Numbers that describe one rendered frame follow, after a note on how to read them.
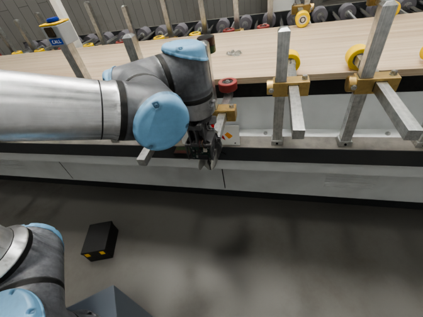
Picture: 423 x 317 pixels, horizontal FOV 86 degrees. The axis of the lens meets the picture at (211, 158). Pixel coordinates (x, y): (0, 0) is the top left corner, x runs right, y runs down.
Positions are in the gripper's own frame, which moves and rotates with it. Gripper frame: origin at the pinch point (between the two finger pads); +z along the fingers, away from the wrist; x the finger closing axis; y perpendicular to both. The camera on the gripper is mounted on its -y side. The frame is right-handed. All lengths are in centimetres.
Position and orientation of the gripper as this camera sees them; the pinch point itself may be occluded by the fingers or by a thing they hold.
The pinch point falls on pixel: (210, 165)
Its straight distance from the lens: 72.2
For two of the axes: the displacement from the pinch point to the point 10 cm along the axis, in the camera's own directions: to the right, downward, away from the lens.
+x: 9.7, 0.3, -2.4
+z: 1.4, 7.4, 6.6
